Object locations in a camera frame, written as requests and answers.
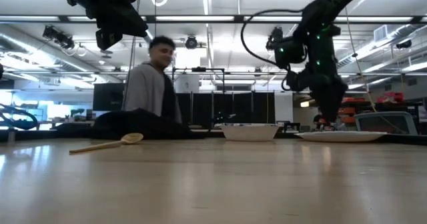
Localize white cylinder tank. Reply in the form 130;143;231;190
174;73;200;94

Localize black stand frame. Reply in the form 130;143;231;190
171;67;226;94

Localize black aluminium frame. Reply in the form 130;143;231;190
0;14;427;147

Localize white air vent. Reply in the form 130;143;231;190
373;24;398;43

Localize tan hanging cable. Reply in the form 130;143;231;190
343;3;406;133

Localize shelf with orange bins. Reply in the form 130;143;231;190
338;91;427;125

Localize black ceiling camera with cable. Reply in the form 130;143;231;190
266;26;284;50

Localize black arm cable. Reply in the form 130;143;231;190
240;9;305;92

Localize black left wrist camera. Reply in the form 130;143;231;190
95;29;123;51

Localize black cloth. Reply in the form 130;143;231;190
55;109;205;141

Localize thick black cable loop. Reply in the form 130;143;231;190
0;103;39;131

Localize blue patterned white bowl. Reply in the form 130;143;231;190
220;123;280;142

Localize grey mesh office chair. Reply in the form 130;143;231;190
354;111;418;135

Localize black computer monitor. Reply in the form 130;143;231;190
92;83;127;111

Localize grey hanging cable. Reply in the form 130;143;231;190
121;35;135;111

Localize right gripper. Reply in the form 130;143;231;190
286;69;348;123

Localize blue patterned white plate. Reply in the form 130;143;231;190
295;130;388;143

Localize wooden spoon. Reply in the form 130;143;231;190
69;132;144;155

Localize round black ceiling fixture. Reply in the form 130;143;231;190
185;35;198;50

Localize black partition panels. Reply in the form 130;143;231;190
176;91;276;125

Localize person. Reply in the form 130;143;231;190
123;35;183;125
312;113;327;131

